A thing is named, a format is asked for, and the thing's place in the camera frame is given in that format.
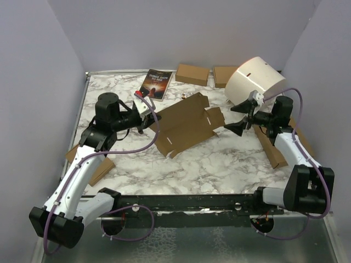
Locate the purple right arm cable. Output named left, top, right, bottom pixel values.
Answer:
left=252, top=88, right=331, bottom=241

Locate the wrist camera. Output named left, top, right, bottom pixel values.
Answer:
left=134, top=91, right=156, bottom=117
left=248, top=90, right=264, bottom=107

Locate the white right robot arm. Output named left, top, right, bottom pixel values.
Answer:
left=224, top=91, right=335, bottom=219

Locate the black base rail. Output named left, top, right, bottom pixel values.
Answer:
left=99, top=194, right=284, bottom=233

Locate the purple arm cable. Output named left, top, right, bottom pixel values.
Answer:
left=43, top=94, right=160, bottom=255
left=252, top=88, right=331, bottom=241

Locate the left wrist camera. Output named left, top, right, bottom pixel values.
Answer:
left=134, top=91, right=156, bottom=117

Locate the cardboard box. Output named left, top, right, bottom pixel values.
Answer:
left=175, top=64, right=210, bottom=87
left=253, top=125, right=315, bottom=169
left=150, top=93, right=225, bottom=158
left=65, top=144, right=115, bottom=186
left=213, top=66, right=239, bottom=88

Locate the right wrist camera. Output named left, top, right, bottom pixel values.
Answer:
left=248, top=90, right=264, bottom=107

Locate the white cylindrical drum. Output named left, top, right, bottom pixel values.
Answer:
left=224, top=56, right=287, bottom=106

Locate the Three Days To See book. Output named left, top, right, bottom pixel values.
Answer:
left=139, top=69, right=172, bottom=101

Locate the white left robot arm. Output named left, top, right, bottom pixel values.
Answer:
left=29, top=92, right=159, bottom=255

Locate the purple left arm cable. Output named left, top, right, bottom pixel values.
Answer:
left=43, top=94, right=160, bottom=255

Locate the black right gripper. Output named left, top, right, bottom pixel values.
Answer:
left=224, top=99, right=275, bottom=136

